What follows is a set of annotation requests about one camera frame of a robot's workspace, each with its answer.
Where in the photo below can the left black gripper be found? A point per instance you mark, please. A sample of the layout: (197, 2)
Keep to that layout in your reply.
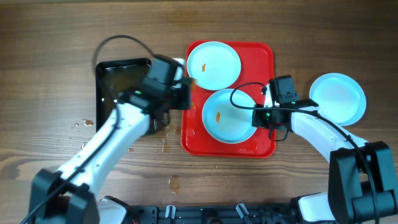
(184, 101)

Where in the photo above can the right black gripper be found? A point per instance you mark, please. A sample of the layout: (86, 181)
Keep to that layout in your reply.
(259, 121)

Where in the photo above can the white plate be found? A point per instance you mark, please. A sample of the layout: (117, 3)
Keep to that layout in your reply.
(340, 97)
(226, 116)
(214, 65)

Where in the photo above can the white plate bottom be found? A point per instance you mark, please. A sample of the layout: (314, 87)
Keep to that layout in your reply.
(340, 97)

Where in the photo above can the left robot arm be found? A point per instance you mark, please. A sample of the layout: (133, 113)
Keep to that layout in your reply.
(68, 195)

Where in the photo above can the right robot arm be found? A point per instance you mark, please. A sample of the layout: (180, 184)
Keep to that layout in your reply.
(362, 182)

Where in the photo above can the black water tray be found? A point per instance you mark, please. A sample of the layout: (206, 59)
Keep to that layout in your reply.
(124, 80)

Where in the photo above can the white plate top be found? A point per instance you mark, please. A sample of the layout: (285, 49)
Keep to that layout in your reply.
(214, 65)

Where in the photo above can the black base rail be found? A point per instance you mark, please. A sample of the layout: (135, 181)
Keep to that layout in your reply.
(264, 214)

